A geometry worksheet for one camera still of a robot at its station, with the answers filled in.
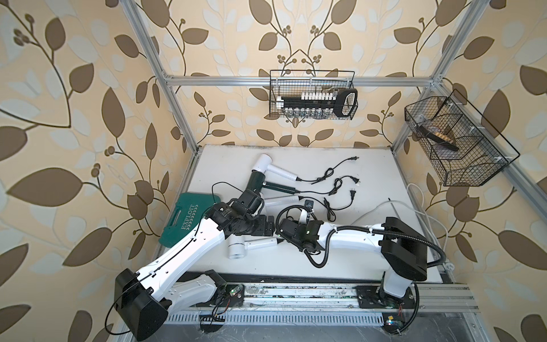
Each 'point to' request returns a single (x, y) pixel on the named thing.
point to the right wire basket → (460, 153)
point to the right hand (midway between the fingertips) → (299, 224)
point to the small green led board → (234, 291)
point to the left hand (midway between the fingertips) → (263, 226)
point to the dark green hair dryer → (257, 184)
